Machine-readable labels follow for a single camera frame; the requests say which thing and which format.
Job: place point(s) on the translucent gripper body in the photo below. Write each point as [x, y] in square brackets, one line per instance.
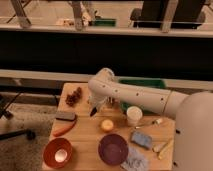
[97, 102]

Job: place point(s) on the black dish brush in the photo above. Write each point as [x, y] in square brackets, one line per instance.
[93, 111]

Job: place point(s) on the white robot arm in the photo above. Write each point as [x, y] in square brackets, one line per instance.
[193, 115]

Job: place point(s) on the purple bowl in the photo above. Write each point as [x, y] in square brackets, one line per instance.
[113, 149]

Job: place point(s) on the red bowl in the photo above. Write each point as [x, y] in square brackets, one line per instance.
[57, 153]

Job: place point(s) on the yellow round fruit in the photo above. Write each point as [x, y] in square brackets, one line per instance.
[107, 125]

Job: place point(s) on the grey sponge block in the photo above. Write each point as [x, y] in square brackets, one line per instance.
[66, 116]

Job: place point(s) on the green plastic tray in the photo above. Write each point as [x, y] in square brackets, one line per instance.
[152, 83]

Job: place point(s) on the small metal spoon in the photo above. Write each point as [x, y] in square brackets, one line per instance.
[157, 121]

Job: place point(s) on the grey crumpled cloth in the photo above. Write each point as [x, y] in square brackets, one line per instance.
[135, 161]

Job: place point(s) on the black office chair base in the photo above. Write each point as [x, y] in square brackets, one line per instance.
[11, 131]

